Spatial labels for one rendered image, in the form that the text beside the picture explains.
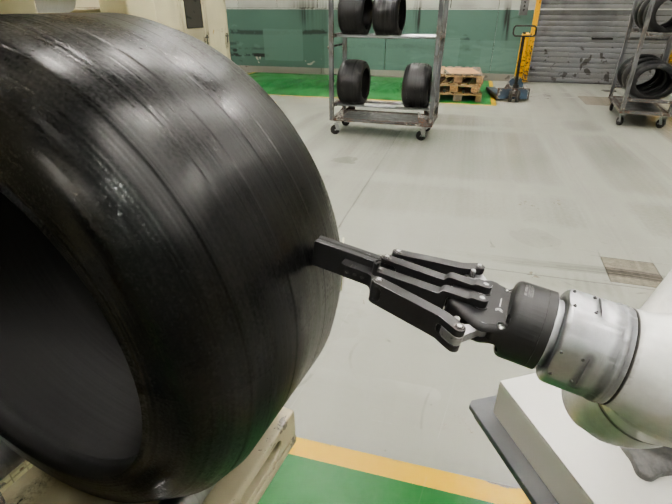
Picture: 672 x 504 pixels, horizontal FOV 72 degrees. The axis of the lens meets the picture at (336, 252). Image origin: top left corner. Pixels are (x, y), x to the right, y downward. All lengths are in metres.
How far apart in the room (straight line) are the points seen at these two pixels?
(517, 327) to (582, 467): 0.61
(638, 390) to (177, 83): 0.47
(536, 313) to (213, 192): 0.29
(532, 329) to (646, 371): 0.09
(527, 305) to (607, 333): 0.06
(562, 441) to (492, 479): 0.88
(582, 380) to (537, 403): 0.65
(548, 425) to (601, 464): 0.11
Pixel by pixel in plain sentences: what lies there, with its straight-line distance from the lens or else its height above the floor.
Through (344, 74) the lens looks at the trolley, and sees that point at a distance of 6.04.
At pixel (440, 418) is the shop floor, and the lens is 2.04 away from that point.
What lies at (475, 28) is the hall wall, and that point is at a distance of 11.48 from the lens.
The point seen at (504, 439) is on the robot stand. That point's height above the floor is 0.65.
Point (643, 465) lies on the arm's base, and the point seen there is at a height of 0.76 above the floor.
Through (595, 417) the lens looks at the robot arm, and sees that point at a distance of 0.58.
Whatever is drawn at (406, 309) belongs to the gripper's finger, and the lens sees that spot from 0.43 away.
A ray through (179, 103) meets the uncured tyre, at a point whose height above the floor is 1.40.
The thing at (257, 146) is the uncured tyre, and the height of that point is 1.35.
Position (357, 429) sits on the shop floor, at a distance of 1.96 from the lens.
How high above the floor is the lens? 1.48
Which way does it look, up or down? 28 degrees down
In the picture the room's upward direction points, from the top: straight up
